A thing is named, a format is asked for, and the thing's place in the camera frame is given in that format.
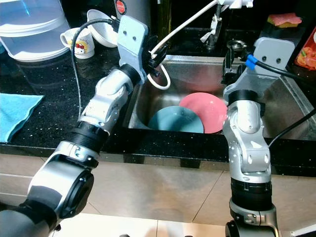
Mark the pink plate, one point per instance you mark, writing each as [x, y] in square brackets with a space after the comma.
[207, 108]

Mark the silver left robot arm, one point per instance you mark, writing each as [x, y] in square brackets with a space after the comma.
[108, 103]

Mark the round steel sink strainer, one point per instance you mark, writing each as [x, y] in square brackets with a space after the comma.
[237, 45]

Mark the steel faucet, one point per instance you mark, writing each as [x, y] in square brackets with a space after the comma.
[213, 29]

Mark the stainless steel sink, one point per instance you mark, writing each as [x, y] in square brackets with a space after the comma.
[197, 74]

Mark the olive oil bottle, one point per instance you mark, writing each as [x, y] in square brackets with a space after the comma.
[163, 19]

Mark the grey tumbler red label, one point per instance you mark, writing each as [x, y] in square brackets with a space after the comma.
[131, 10]

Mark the white faucet filter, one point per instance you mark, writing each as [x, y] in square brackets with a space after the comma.
[237, 3]

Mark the white bowl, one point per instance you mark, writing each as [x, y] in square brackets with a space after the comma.
[103, 29]

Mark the pink yellow sponge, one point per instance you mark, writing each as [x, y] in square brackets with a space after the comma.
[284, 19]

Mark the white cartoon mug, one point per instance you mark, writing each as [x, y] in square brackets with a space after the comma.
[79, 44]

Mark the red packet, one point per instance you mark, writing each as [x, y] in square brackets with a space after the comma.
[307, 52]

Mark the blue towel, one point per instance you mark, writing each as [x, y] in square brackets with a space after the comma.
[17, 116]

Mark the beige cabinet front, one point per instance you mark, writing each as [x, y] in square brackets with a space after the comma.
[158, 190]

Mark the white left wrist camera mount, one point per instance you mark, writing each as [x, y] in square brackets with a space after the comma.
[132, 42]

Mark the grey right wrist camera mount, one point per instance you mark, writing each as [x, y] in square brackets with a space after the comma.
[271, 52]

